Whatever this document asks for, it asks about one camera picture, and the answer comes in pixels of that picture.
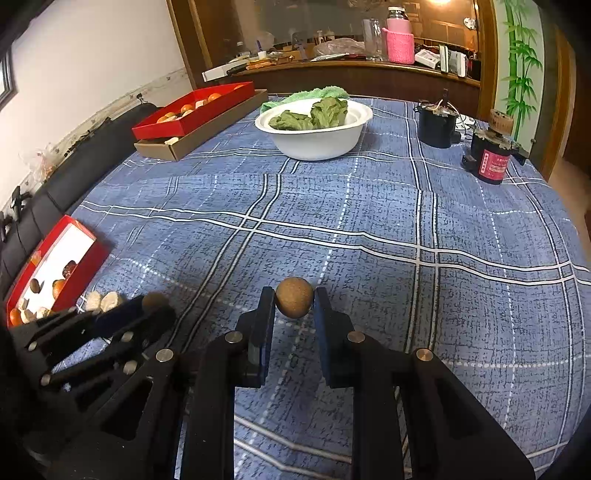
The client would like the black sofa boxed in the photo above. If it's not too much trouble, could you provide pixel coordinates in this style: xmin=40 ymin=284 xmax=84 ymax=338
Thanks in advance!
xmin=0 ymin=104 xmax=160 ymax=296

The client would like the black jar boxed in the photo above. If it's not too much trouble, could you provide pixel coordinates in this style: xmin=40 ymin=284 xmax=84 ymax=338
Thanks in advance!
xmin=418 ymin=99 xmax=458 ymax=148

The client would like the red box of tangerines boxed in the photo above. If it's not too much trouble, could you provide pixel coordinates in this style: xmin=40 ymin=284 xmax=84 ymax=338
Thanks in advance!
xmin=131 ymin=82 xmax=256 ymax=140

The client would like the brown cardboard box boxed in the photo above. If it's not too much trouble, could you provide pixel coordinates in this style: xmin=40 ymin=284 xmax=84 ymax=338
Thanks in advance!
xmin=134 ymin=89 xmax=269 ymax=162

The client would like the green towel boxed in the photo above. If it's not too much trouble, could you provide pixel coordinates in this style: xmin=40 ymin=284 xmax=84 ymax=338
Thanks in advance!
xmin=261 ymin=85 xmax=350 ymax=114

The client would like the white bowl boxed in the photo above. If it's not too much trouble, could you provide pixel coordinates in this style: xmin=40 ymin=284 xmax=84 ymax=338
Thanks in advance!
xmin=255 ymin=98 xmax=374 ymax=161

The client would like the red label jar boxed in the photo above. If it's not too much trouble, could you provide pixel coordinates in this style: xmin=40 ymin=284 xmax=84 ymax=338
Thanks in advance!
xmin=462 ymin=110 xmax=523 ymax=185

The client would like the bamboo print panel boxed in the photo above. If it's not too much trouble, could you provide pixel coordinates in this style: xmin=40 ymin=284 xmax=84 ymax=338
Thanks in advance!
xmin=496 ymin=0 xmax=546 ymax=139

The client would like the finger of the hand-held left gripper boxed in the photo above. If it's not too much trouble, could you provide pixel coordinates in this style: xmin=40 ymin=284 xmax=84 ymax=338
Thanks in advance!
xmin=9 ymin=294 xmax=147 ymax=354
xmin=39 ymin=305 xmax=177 ymax=394

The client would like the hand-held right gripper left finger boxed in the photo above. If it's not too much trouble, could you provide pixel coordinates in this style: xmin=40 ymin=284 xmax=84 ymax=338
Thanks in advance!
xmin=46 ymin=286 xmax=278 ymax=480

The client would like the pink sleeved bottle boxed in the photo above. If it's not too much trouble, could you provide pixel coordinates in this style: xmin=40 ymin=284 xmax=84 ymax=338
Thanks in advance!
xmin=381 ymin=7 xmax=415 ymax=64

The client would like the red box with white inside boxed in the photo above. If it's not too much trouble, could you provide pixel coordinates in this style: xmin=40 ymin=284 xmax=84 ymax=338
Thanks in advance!
xmin=6 ymin=215 xmax=112 ymax=328

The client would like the wooden counter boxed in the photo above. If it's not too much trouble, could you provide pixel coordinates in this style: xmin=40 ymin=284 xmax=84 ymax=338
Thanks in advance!
xmin=203 ymin=51 xmax=481 ymax=100

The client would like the clear plastic bag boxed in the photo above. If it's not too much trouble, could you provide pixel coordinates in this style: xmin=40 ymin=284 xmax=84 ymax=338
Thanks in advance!
xmin=314 ymin=38 xmax=366 ymax=59

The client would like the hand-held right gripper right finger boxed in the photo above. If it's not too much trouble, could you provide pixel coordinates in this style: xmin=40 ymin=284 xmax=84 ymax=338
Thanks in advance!
xmin=314 ymin=286 xmax=536 ymax=480

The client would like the clear glass pitcher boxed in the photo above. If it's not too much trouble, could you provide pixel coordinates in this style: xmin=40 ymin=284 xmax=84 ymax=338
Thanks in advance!
xmin=362 ymin=18 xmax=384 ymax=62

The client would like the dark picture frame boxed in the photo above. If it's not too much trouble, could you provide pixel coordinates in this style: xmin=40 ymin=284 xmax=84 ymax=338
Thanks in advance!
xmin=0 ymin=51 xmax=17 ymax=112

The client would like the green lettuce leaf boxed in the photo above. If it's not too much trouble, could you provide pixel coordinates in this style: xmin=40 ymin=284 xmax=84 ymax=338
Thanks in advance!
xmin=310 ymin=97 xmax=349 ymax=129
xmin=269 ymin=110 xmax=317 ymax=131

